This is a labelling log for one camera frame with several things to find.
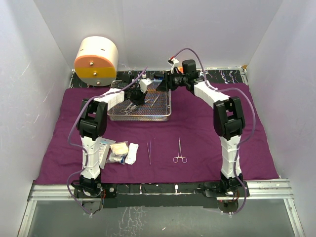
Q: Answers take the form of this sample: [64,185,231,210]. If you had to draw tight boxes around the small blue white packet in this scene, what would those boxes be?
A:
[106,152,127,164]

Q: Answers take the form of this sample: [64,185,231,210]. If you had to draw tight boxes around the wire mesh metal tray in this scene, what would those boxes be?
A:
[108,80,172,121]

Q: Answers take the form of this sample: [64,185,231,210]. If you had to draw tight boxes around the beige bandage roll packet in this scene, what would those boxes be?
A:
[110,142,129,155]

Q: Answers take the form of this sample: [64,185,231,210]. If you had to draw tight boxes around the metal surgical scissors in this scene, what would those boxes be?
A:
[120,103,138,115]

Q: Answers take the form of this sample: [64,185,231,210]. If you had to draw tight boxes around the white gauze packet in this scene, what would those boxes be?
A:
[99,138,115,169]

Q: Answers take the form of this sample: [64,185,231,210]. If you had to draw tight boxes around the metal forceps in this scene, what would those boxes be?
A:
[173,138,188,163]

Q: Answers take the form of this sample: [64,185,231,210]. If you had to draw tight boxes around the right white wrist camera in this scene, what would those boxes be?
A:
[168,56,181,74]

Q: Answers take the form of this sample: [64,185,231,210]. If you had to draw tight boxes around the purple cloth wrap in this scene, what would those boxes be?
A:
[36,83,278,185]

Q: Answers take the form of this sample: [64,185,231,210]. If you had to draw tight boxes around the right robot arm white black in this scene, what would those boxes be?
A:
[157,57,245,196]

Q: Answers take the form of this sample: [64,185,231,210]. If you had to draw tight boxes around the thin metal tweezers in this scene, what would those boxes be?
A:
[147,141,151,165]

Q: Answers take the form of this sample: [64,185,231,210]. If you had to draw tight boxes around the black base frame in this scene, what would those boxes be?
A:
[73,181,250,211]

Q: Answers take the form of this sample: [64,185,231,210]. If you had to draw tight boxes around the round white drawer box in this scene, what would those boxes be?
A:
[74,36,119,86]

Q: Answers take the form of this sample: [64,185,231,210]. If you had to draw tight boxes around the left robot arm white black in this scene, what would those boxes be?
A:
[72,73,152,197]

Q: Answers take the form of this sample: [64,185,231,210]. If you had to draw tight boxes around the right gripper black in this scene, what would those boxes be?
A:
[156,70,188,93]

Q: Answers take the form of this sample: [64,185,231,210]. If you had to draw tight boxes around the blue black stapler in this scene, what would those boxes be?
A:
[154,72,164,80]

